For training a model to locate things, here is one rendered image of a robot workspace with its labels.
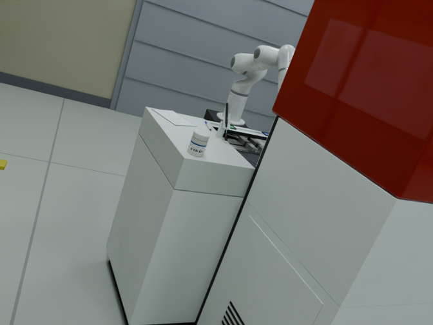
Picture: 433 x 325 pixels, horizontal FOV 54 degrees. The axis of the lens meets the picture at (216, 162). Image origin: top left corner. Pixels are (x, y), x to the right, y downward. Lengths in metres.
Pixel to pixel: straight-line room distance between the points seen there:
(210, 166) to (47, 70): 3.81
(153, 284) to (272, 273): 0.59
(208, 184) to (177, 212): 0.18
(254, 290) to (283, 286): 0.20
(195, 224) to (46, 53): 3.77
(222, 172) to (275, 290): 0.52
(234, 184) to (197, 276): 0.51
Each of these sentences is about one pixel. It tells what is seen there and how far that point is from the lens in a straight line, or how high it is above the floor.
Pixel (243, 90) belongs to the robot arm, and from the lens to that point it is 2.68.
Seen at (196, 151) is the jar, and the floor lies 0.99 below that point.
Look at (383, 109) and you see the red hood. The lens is 1.41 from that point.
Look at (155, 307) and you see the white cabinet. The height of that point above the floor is 0.18.
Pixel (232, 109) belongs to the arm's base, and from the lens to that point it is 2.71.
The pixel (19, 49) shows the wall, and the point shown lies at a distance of 5.35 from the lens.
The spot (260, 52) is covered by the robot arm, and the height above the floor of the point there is 1.41.
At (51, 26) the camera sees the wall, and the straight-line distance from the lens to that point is 5.27.
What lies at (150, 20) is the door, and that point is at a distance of 5.21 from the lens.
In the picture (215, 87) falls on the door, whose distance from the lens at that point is 5.51.
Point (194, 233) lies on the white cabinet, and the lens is 1.93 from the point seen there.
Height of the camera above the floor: 1.55
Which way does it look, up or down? 19 degrees down
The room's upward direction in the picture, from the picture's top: 20 degrees clockwise
